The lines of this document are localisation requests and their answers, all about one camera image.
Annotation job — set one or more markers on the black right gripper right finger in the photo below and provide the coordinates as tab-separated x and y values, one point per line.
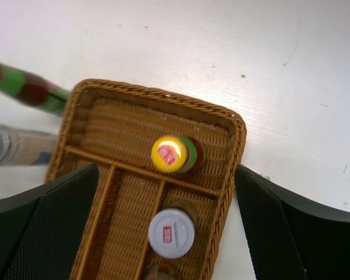
290	236

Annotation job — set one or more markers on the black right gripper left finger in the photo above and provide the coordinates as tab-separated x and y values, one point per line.
41	228

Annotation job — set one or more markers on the white spice jar silver lid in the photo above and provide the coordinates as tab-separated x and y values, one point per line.
20	147

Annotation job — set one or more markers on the dark jar white lid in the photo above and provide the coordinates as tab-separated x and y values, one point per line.
162	272
171	233

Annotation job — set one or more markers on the red sauce bottle yellow cap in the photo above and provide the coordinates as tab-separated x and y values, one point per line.
32	90
182	154

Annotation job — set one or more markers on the brown wicker divided basket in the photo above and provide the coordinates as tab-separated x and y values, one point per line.
114	125

